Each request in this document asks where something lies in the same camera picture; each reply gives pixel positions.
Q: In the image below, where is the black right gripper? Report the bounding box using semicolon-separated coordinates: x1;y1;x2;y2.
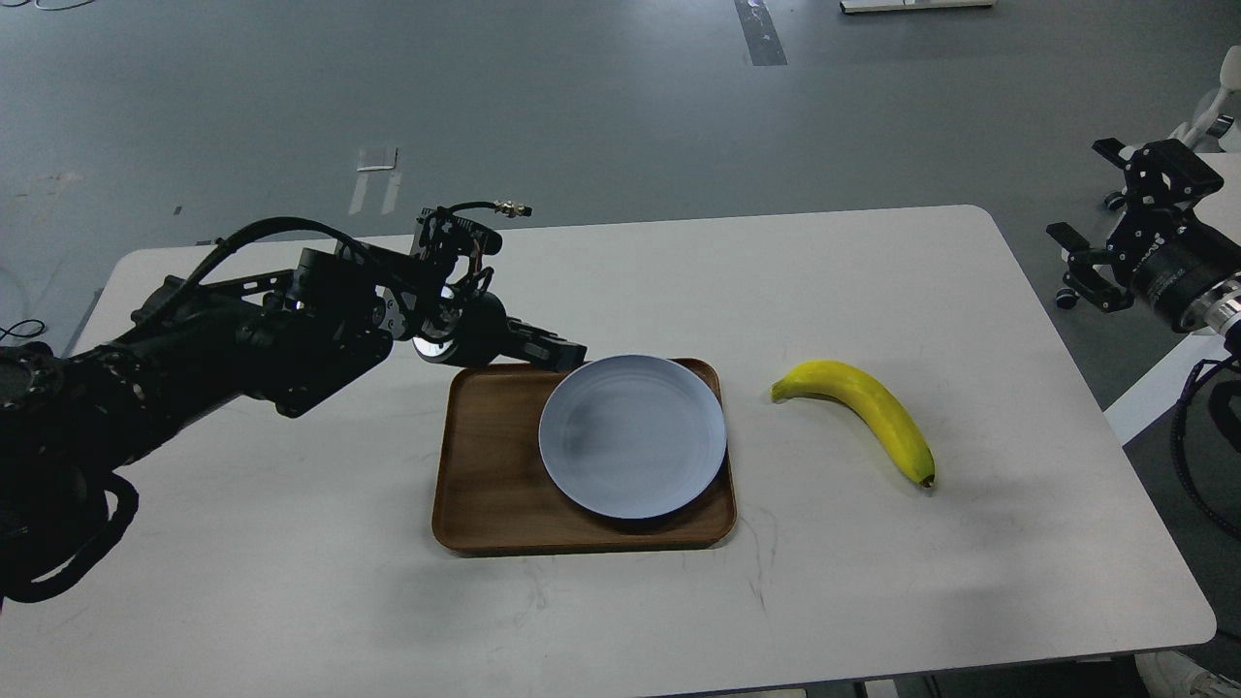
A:
1045;138;1240;334

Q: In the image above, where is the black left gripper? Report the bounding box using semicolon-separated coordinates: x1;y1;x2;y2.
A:
413;292;587;374

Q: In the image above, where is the blue round plate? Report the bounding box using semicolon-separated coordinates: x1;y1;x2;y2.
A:
537;354;727;520

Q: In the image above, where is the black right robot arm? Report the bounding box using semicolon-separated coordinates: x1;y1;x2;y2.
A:
1046;138;1240;539

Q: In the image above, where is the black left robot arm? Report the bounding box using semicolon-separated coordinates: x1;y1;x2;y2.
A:
1;202;587;604

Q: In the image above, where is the yellow banana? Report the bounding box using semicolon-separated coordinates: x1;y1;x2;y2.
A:
769;361;937;491

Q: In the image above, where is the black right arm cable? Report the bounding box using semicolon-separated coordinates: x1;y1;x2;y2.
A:
1168;356;1241;544

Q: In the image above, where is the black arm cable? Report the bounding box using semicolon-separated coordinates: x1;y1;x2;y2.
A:
1168;356;1241;544
0;473;140;604

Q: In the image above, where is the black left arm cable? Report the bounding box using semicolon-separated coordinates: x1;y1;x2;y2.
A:
0;473;140;604

